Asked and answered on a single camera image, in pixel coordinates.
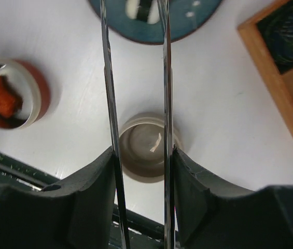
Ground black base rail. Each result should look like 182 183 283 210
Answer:
0 144 168 249

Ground fried chicken piece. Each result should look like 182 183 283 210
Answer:
0 76 23 118

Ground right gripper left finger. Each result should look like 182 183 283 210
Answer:
0 148 115 248

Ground beige lunch box bowl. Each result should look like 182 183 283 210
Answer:
118 112 184 184

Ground red steel lunch bowl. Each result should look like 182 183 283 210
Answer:
0 59 51 130

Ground metal tongs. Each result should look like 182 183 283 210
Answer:
100 1 176 248

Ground wooden compartment tray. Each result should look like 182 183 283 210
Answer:
236 0 293 164

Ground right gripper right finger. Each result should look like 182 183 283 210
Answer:
173 149 293 248

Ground black white sushi roll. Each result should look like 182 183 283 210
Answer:
125 0 160 24

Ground blue rolled napkin left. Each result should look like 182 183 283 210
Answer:
257 1 293 74

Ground blue ceramic food plate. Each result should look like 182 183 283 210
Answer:
88 0 224 44

